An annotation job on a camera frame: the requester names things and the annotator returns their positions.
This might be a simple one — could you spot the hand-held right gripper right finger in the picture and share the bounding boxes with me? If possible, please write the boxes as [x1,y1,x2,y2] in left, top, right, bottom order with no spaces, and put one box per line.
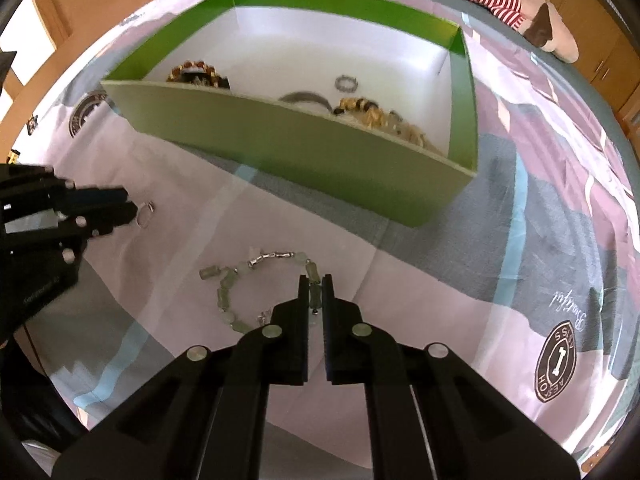
[322,274,581,480]

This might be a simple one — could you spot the green cardboard box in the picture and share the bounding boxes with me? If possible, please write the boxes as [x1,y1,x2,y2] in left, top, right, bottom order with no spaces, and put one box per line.
[100,0,480,229]

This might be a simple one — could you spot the silver bangle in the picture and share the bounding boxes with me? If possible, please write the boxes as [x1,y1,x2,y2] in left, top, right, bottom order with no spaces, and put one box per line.
[278,91,333,113]

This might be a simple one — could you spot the wooden wardrobe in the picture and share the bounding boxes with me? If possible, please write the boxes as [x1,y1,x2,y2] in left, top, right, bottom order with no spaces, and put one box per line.
[480,0,640,146]

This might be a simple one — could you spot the jade and silver bracelet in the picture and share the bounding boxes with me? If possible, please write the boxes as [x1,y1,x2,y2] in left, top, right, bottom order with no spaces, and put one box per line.
[199,247,321,333]

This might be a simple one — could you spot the small silver hoop earring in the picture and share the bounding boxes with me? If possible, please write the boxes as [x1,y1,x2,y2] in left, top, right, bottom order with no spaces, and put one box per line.
[134,201,157,229]

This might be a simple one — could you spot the printed bed sheet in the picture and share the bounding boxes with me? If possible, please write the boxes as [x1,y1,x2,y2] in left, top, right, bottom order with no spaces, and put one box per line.
[20,0,636,466]

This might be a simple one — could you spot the striped plush toy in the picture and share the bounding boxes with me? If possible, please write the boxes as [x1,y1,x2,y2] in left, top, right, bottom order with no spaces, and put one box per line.
[350,0,581,63]

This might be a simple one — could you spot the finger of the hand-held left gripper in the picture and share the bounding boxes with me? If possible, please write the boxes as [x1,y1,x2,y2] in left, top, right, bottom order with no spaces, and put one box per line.
[52,185,128,208]
[57,202,139,241]

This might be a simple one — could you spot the black and gold bead bracelet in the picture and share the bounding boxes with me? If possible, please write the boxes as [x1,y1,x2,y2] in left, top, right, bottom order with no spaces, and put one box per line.
[334,99,396,130]

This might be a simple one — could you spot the amber bead bracelet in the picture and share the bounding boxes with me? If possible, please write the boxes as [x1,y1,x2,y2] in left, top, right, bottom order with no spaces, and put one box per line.
[166,61,232,90]

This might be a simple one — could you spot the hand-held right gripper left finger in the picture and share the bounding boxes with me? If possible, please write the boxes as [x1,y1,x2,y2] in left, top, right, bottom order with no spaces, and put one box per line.
[52,275,308,480]

